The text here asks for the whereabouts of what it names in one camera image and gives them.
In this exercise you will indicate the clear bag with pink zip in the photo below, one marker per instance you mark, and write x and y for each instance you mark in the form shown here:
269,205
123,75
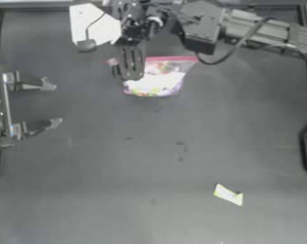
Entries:
158,79

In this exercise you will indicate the pale yellow candy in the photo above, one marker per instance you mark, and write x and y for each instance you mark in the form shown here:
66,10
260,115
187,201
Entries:
226,194

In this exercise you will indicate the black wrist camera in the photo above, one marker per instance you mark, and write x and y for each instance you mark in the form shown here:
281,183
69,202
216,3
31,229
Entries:
86,46

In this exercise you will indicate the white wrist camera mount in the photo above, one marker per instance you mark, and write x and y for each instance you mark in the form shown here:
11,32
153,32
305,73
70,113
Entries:
79,19

